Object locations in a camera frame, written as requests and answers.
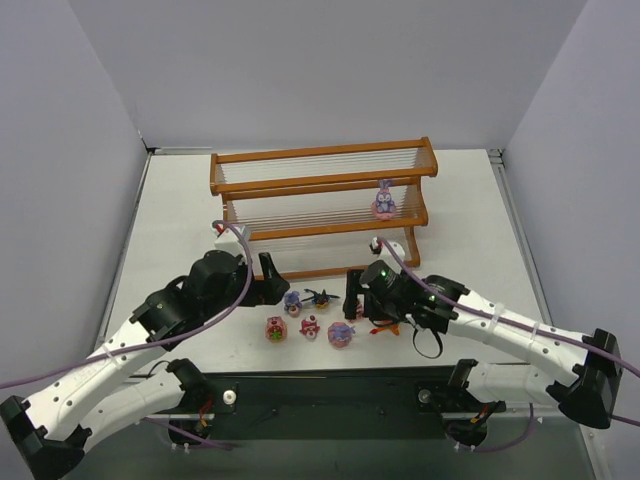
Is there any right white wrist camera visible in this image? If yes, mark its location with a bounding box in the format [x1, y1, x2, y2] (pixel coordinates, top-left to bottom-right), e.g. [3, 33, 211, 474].
[369, 237, 406, 264]

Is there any orange fish toy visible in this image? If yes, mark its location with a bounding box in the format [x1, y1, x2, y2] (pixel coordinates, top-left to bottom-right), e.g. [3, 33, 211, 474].
[369, 323, 400, 336]

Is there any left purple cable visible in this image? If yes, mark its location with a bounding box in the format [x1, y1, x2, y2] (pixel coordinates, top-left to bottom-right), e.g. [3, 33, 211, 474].
[0, 219, 253, 391]

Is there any pink bear strawberry cake toy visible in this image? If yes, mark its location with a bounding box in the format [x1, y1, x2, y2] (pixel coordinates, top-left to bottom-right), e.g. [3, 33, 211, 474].
[345, 302, 364, 322]

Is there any purple cable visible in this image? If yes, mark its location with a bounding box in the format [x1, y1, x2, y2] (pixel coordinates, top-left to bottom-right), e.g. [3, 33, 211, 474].
[0, 219, 253, 391]
[374, 236, 640, 428]

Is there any purple bunny donut toy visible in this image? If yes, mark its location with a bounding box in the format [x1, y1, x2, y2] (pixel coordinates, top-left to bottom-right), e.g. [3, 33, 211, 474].
[327, 322, 355, 348]

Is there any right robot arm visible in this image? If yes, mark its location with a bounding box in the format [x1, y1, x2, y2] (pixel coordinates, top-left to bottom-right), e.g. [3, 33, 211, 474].
[343, 260, 622, 429]

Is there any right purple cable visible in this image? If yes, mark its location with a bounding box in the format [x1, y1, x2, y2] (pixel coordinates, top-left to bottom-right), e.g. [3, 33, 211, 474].
[374, 236, 640, 428]

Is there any black winged bird toy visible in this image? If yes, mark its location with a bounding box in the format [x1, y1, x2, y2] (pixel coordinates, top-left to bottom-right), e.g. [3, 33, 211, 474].
[300, 288, 340, 309]

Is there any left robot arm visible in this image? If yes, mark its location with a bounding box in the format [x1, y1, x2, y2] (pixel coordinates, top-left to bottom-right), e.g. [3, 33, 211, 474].
[1, 251, 289, 479]

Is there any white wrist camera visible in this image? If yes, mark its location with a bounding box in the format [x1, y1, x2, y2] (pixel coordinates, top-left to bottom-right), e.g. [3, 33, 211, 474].
[212, 224, 251, 256]
[369, 237, 406, 264]

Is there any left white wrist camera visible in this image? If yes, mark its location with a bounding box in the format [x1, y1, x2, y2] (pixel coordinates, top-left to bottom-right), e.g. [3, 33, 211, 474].
[212, 224, 251, 256]

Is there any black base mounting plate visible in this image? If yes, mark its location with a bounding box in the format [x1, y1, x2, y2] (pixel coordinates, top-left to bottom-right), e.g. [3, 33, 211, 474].
[161, 366, 506, 445]

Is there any pink bear cupcake toy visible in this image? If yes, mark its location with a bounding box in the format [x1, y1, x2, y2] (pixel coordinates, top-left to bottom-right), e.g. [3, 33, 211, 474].
[299, 315, 320, 341]

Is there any pink bear holding strawberry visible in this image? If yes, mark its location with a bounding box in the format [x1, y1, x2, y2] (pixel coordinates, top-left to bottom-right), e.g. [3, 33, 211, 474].
[265, 316, 288, 343]

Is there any purple bunny holding strawberry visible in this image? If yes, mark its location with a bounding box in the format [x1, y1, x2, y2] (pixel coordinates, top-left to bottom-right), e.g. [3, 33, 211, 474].
[283, 291, 302, 318]

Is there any wooden three-tier shelf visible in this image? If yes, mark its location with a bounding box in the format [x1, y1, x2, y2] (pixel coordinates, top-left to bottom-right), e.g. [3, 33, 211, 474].
[209, 137, 439, 280]

